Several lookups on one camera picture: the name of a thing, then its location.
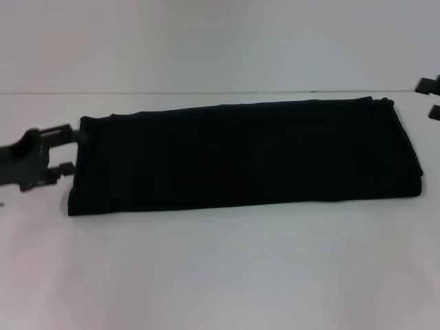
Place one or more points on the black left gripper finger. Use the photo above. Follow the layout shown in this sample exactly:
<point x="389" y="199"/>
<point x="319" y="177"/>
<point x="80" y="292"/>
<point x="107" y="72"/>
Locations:
<point x="62" y="134"/>
<point x="64" y="170"/>

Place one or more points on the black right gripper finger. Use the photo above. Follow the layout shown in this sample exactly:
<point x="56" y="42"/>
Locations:
<point x="434" y="112"/>
<point x="429" y="86"/>

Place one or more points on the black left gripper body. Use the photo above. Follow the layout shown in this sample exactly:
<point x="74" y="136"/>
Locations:
<point x="27" y="161"/>

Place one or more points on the black shirt with FREE print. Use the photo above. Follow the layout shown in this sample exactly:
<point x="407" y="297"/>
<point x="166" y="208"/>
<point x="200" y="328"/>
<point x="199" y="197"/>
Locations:
<point x="240" y="154"/>

